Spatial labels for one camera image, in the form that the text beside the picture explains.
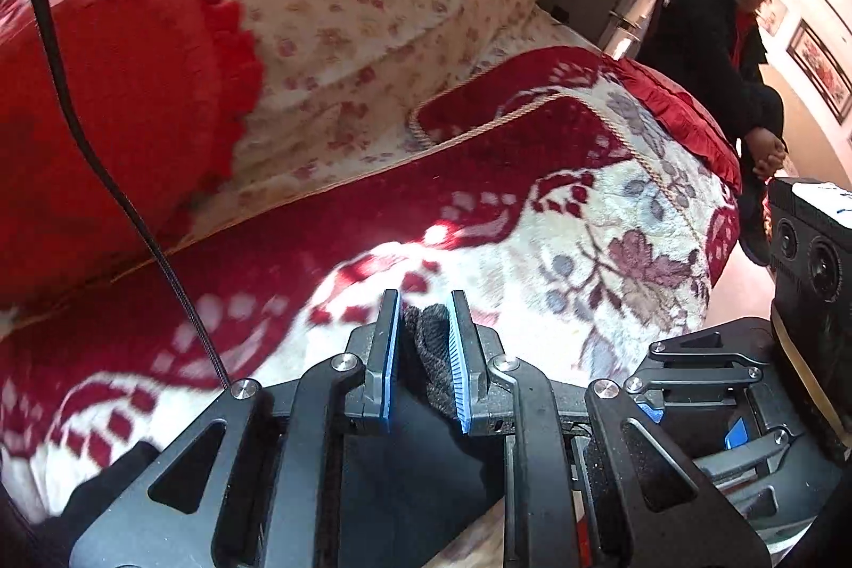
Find small framed wall picture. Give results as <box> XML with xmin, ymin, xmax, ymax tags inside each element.
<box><xmin>755</xmin><ymin>0</ymin><xmax>790</xmax><ymax>37</ymax></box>

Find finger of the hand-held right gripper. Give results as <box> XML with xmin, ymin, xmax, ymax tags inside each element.
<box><xmin>624</xmin><ymin>317</ymin><xmax>774</xmax><ymax>424</ymax></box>
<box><xmin>692</xmin><ymin>416</ymin><xmax>800</xmax><ymax>519</ymax></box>

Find large framed wall picture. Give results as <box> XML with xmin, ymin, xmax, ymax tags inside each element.
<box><xmin>787</xmin><ymin>19</ymin><xmax>852</xmax><ymax>125</ymax></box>

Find red heart-shaped pillow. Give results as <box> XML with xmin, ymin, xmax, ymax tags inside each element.
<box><xmin>0</xmin><ymin>0</ymin><xmax>267</xmax><ymax>303</ymax></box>

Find black cable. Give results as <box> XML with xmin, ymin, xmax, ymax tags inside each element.
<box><xmin>17</xmin><ymin>0</ymin><xmax>234</xmax><ymax>391</ymax></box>

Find black pants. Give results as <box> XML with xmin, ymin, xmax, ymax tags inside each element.
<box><xmin>40</xmin><ymin>303</ymin><xmax>513</xmax><ymax>568</ymax></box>

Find red and white floral blanket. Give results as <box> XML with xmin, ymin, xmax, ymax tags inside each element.
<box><xmin>0</xmin><ymin>45</ymin><xmax>743</xmax><ymax>568</ymax></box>

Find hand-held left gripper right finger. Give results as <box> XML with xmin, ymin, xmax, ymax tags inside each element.
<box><xmin>451</xmin><ymin>290</ymin><xmax>773</xmax><ymax>568</ymax></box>

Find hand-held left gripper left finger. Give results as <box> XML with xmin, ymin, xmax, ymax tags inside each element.
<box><xmin>70</xmin><ymin>290</ymin><xmax>402</xmax><ymax>568</ymax></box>

